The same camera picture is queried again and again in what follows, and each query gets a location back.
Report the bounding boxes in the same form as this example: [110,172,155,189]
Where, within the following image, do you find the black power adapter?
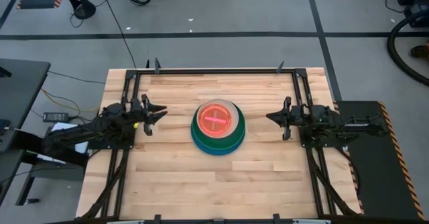
[42,112,70,123]

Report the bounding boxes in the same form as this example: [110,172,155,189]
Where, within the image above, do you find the yellow cable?
[41,89,101,113]

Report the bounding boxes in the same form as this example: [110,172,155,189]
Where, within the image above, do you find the long black floor cable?
[98,0,137,69]

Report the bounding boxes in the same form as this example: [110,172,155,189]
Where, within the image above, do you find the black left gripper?
[129,94,169,137]

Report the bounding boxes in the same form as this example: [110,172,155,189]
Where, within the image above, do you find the black aluminium table frame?
[82,68,362,224]

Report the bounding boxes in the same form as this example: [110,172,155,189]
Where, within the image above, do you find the thick black hose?
[386,9,429,87]

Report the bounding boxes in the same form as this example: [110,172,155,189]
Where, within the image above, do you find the large blue plastic plate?
[190,126,246,156]

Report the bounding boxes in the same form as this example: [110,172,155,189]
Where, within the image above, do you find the white plastic plate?
[195,98,240,139]

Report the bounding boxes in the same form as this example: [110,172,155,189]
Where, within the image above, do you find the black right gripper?
[265,96,315,142]

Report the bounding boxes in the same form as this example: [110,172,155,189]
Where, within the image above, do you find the black hazard-striped floor mat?
[336,100,426,221]

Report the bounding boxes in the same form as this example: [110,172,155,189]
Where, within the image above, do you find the small translucent orange plate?
[196,103,233,138]

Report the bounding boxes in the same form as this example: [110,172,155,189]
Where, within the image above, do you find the black stand base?
[58,0,97,20]

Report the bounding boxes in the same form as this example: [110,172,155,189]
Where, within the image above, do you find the large teal plastic plate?
[191,116,246,153]

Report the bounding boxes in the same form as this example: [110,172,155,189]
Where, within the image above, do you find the black desk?
[0,58,90,207]

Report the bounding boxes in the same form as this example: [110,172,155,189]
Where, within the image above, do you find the orange and black tool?
[410,44,429,60]

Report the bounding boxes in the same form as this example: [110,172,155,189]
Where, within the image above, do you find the white papers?
[36,122,90,165]

